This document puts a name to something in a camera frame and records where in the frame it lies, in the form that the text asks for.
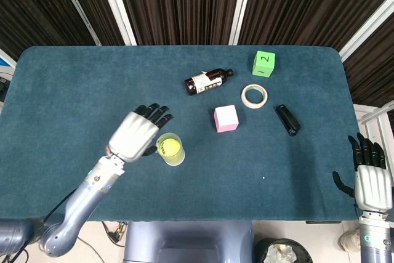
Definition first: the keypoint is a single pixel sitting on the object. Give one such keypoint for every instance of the dark electronic device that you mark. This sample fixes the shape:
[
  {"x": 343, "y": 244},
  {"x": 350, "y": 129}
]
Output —
[{"x": 3, "y": 86}]

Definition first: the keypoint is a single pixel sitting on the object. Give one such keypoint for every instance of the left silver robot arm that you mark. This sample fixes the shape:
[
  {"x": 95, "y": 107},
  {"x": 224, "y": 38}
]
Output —
[{"x": 86, "y": 195}]

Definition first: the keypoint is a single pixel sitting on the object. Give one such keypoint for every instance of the green numbered foam cube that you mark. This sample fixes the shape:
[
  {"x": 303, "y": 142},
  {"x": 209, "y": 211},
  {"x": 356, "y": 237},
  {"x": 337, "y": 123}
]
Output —
[{"x": 263, "y": 64}]

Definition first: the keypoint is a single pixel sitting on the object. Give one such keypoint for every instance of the grey frame post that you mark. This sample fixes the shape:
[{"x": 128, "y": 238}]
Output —
[{"x": 77, "y": 5}]

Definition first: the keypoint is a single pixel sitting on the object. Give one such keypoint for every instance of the blue white sign board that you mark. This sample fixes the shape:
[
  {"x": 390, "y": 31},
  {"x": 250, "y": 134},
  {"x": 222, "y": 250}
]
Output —
[{"x": 6, "y": 61}]

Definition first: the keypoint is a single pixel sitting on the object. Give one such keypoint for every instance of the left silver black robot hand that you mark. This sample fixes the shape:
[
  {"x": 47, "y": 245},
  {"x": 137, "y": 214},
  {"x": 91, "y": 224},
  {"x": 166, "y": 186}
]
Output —
[{"x": 132, "y": 136}]

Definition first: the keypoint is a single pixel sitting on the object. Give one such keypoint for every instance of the blue velvet table cloth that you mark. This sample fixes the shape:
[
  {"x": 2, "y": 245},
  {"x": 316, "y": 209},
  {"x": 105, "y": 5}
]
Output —
[{"x": 77, "y": 90}]

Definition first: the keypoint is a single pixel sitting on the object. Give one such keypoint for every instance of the black trash bin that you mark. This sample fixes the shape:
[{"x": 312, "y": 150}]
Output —
[{"x": 261, "y": 250}]

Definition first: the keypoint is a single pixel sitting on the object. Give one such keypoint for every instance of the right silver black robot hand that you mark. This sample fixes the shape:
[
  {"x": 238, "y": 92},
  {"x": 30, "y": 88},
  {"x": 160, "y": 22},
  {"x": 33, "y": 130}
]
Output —
[{"x": 372, "y": 189}]

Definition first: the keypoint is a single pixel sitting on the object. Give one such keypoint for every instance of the black stapler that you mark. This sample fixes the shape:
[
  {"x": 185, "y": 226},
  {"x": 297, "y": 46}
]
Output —
[{"x": 287, "y": 121}]

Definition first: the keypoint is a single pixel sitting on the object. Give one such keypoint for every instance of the white metal rack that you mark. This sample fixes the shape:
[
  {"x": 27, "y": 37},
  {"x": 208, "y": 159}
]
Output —
[{"x": 369, "y": 115}]

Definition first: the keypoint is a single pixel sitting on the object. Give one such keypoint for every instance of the white frame post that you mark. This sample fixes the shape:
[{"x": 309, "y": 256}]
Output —
[
  {"x": 242, "y": 5},
  {"x": 117, "y": 5},
  {"x": 366, "y": 31}
]

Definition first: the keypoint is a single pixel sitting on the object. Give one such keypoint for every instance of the crumpled white paper trash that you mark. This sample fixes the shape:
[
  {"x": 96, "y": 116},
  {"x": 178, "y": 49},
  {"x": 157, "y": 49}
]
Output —
[{"x": 281, "y": 253}]

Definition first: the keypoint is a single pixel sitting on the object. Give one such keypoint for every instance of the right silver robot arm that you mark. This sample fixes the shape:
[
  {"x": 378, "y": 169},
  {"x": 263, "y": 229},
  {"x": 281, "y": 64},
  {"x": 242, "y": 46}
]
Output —
[{"x": 375, "y": 241}]

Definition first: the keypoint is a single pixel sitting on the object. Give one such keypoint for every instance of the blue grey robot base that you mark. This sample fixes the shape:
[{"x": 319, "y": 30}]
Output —
[{"x": 187, "y": 241}]

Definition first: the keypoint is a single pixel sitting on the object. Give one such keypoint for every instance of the black power plug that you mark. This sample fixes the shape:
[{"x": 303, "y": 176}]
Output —
[{"x": 115, "y": 237}]

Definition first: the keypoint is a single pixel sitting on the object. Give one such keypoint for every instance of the brown glass bottle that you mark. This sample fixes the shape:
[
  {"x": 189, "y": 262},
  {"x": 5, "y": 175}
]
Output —
[{"x": 206, "y": 82}]

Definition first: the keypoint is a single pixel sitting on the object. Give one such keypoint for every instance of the clear plastic cup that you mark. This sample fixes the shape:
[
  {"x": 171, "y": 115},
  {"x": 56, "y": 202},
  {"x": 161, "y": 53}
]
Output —
[{"x": 182, "y": 155}]

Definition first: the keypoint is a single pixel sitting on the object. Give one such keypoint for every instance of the beige masking tape roll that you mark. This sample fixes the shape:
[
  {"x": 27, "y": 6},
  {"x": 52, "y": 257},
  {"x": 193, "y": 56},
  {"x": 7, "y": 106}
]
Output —
[{"x": 254, "y": 106}]

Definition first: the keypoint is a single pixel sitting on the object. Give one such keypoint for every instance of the pink white foam cube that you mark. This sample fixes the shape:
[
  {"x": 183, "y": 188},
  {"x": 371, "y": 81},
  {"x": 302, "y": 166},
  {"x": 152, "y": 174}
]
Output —
[{"x": 226, "y": 118}]

